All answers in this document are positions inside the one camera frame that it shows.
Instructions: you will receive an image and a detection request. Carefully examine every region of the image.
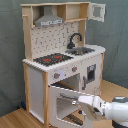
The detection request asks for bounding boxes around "wooden toy kitchen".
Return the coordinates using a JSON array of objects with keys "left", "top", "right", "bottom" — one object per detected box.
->
[{"left": 22, "top": 2, "right": 105, "bottom": 128}]

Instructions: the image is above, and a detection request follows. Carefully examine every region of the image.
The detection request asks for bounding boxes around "right stove knob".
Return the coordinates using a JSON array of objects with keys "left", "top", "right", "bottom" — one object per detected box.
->
[{"left": 72, "top": 66, "right": 78, "bottom": 72}]

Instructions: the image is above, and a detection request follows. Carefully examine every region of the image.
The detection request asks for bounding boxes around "black toy stovetop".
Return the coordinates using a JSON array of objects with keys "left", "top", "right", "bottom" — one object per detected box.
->
[{"left": 34, "top": 53, "right": 71, "bottom": 66}]

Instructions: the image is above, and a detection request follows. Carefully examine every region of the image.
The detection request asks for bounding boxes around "grey toy sink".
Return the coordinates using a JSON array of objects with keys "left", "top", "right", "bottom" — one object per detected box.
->
[{"left": 65, "top": 47, "right": 95, "bottom": 56}]

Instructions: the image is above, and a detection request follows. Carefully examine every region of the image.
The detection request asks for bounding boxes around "grey range hood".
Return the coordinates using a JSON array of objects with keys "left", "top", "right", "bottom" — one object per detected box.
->
[{"left": 35, "top": 5, "right": 64, "bottom": 27}]

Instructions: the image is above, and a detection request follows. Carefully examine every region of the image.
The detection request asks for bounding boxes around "white oven door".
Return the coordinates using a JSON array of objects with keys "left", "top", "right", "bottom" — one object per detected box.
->
[{"left": 49, "top": 86, "right": 94, "bottom": 128}]

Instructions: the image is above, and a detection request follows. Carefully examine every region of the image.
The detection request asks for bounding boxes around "black toy faucet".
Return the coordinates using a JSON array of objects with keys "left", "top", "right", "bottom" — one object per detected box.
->
[{"left": 67, "top": 33, "right": 82, "bottom": 49}]

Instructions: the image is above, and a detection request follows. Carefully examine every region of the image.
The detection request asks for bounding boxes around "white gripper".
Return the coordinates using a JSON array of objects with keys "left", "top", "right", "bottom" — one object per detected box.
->
[{"left": 78, "top": 95, "right": 102, "bottom": 109}]

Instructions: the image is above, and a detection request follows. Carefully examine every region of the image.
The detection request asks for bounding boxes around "white microwave cabinet door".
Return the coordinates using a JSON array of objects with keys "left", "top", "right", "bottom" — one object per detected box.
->
[{"left": 88, "top": 3, "right": 106, "bottom": 22}]

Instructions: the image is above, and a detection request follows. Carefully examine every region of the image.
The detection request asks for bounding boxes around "white lower cabinet door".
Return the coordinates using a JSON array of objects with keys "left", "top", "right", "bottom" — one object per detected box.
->
[{"left": 80, "top": 56, "right": 102, "bottom": 95}]

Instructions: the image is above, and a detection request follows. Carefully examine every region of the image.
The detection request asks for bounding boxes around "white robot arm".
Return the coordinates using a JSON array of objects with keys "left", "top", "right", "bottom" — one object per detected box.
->
[{"left": 78, "top": 95, "right": 128, "bottom": 128}]

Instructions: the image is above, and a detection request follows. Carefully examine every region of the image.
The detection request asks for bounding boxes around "left stove knob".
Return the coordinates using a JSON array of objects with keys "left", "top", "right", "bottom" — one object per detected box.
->
[{"left": 54, "top": 73, "right": 60, "bottom": 79}]

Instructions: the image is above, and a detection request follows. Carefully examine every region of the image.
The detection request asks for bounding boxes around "stove knob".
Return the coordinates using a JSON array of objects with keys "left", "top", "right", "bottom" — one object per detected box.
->
[
  {"left": 54, "top": 73, "right": 60, "bottom": 79},
  {"left": 72, "top": 66, "right": 78, "bottom": 72}
]

